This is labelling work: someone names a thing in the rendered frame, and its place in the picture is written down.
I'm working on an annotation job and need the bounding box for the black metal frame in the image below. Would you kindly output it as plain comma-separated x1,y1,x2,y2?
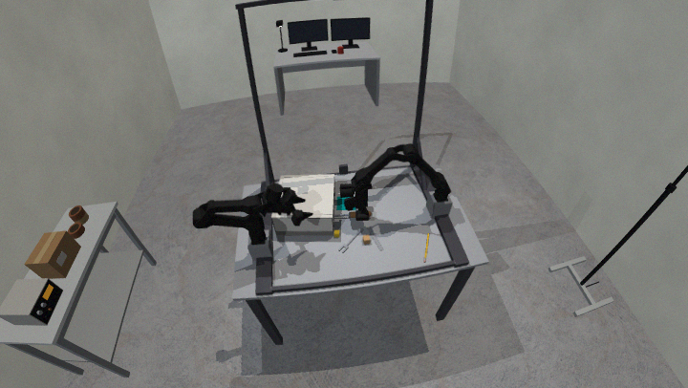
235,0,434,190

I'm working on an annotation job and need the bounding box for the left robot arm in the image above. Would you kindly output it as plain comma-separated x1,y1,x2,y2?
340,143,451,211

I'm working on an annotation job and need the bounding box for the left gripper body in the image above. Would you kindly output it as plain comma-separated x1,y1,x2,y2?
355,195,369,221

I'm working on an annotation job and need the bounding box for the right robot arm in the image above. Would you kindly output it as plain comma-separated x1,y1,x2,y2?
193,183,297,245

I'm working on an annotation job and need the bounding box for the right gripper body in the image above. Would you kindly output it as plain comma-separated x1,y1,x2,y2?
277,201,303,226

